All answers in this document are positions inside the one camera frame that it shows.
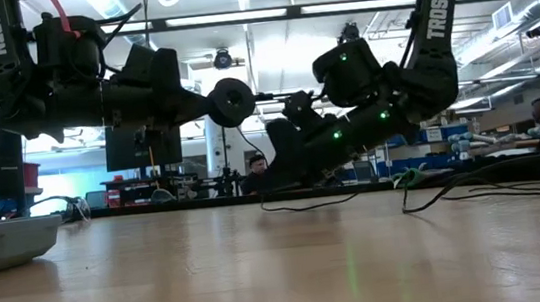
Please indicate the black tripod rig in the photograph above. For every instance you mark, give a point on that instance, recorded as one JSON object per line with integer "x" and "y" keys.
{"x": 228, "y": 180}

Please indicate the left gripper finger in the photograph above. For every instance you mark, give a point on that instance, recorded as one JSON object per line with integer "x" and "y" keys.
{"x": 194, "y": 101}
{"x": 196, "y": 114}

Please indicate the white pillar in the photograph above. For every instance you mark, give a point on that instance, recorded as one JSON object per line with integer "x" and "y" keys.
{"x": 215, "y": 157}

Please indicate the grey plastic tray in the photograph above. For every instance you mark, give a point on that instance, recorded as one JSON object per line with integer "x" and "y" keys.
{"x": 3, "y": 244}

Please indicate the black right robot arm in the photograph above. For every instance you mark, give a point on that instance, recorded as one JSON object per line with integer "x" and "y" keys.
{"x": 438, "y": 78}

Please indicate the black monitor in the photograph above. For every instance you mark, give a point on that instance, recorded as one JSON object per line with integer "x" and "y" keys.
{"x": 124, "y": 151}

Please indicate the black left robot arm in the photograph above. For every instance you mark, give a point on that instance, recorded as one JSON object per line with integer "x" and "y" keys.
{"x": 69, "y": 102}

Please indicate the black overhead beam with lights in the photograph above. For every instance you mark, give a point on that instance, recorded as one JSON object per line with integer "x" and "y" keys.
{"x": 293, "y": 12}

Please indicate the red plastic bin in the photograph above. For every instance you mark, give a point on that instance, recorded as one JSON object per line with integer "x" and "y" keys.
{"x": 32, "y": 175}

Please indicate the ceiling air vent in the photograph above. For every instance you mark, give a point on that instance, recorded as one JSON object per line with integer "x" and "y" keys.
{"x": 502, "y": 17}

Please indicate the black equipment desk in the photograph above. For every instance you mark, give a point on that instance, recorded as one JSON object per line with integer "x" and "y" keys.
{"x": 128, "y": 191}

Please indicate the blue storage bin row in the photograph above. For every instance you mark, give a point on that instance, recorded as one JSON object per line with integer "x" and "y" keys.
{"x": 432, "y": 164}

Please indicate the grey storage rack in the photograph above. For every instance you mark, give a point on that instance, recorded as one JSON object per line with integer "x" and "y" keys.
{"x": 473, "y": 150}

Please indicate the grey green work glove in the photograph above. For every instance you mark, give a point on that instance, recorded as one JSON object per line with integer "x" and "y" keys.
{"x": 406, "y": 179}

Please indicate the black upright frame post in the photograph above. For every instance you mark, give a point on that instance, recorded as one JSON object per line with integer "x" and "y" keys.
{"x": 6, "y": 173}

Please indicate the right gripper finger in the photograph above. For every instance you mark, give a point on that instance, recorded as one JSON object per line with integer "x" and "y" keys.
{"x": 298, "y": 175}
{"x": 278, "y": 175}

